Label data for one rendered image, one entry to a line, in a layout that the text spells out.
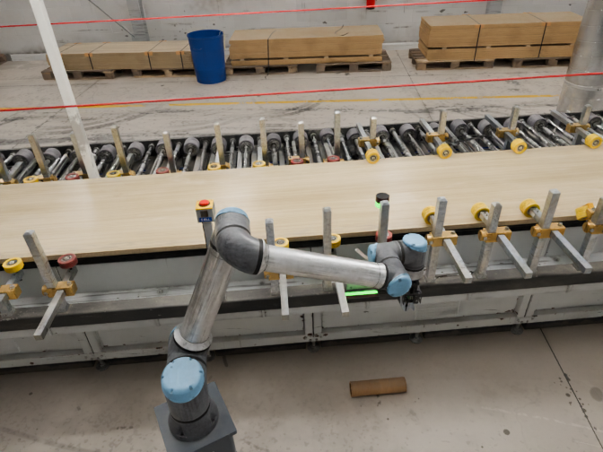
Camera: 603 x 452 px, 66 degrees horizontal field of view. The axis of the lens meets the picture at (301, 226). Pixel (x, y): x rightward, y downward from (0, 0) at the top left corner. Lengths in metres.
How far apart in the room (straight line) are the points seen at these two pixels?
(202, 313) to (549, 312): 2.16
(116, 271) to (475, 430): 1.98
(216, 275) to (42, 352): 1.71
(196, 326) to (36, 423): 1.46
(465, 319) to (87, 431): 2.18
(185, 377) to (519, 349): 2.05
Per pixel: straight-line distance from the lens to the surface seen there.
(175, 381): 1.77
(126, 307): 2.36
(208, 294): 1.67
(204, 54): 7.52
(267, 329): 2.77
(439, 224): 2.14
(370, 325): 2.83
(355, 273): 1.54
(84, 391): 3.05
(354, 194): 2.58
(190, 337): 1.82
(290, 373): 2.81
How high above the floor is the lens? 2.22
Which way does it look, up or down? 35 degrees down
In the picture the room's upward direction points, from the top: 3 degrees counter-clockwise
